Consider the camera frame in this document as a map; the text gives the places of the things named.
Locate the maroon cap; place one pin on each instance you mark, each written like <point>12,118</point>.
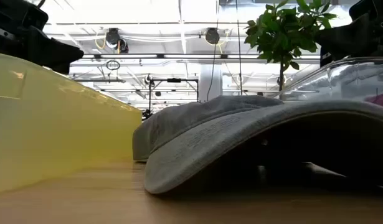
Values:
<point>381,99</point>

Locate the clear plastic bin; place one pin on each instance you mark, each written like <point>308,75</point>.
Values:
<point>350,81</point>

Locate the grey cap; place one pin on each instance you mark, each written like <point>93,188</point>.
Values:
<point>194,137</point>

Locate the green potted plant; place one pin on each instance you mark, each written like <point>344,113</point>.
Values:
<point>281,34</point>

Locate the black metal stand frame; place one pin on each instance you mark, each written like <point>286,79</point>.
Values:
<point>174,81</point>

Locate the yellow plastic bin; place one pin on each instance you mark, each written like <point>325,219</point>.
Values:
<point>54,124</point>

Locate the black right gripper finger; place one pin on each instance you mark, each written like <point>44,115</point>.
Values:
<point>343,40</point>

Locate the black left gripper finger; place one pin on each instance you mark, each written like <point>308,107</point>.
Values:
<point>60,54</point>

